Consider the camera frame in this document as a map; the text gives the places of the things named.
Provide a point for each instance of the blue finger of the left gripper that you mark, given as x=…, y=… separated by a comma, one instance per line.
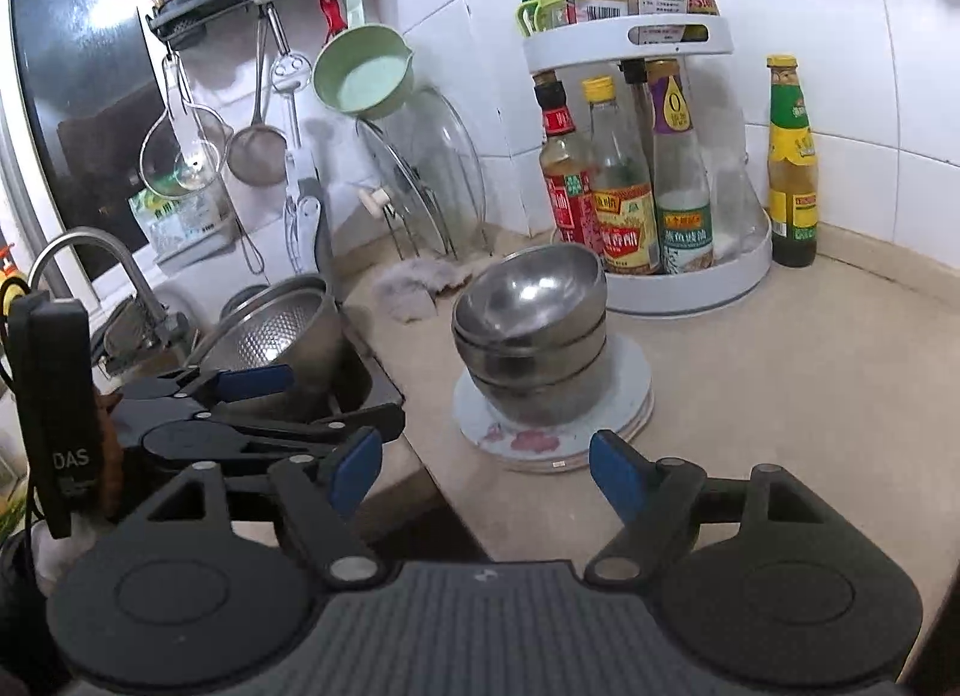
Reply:
x=233, y=386

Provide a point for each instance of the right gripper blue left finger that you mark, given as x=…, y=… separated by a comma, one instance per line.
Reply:
x=317, y=497

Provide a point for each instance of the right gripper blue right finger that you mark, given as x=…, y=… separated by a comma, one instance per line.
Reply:
x=655, y=503

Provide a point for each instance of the large white pink-flower plate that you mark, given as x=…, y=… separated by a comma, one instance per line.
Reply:
x=551, y=431

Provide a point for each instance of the white plate colourful floral rim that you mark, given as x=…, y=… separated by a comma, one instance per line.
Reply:
x=580, y=457

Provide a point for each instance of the steel colander bowl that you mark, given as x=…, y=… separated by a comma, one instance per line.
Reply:
x=296, y=323

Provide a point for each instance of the chrome sink faucet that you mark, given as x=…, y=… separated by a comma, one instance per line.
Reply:
x=134, y=332

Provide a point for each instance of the grey dish rag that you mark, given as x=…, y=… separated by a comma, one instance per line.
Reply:
x=407, y=291

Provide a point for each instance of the green label fish soy bottle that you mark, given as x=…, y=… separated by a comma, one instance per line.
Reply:
x=681, y=190

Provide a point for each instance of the yellow cap vinegar bottle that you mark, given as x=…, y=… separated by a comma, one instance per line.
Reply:
x=621, y=186

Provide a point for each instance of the glass pot lid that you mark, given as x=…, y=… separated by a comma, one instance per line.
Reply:
x=426, y=143

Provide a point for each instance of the green plastic ladle cup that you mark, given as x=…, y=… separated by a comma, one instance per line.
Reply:
x=366, y=72

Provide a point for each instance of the yellow green oyster sauce bottle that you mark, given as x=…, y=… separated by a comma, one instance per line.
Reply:
x=792, y=168

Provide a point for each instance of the red label soy sauce bottle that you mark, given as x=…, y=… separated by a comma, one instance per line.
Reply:
x=566, y=163

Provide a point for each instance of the dark window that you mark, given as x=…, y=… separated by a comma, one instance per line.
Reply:
x=91, y=95

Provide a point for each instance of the white two-tier rotating rack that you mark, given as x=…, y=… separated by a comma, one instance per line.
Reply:
x=646, y=38

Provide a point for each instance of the wire mesh strainer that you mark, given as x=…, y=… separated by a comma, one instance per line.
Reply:
x=256, y=153

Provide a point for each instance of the white handled peeler tool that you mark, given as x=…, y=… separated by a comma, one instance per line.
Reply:
x=304, y=204

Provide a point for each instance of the black wall shelf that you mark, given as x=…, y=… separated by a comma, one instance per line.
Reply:
x=182, y=24

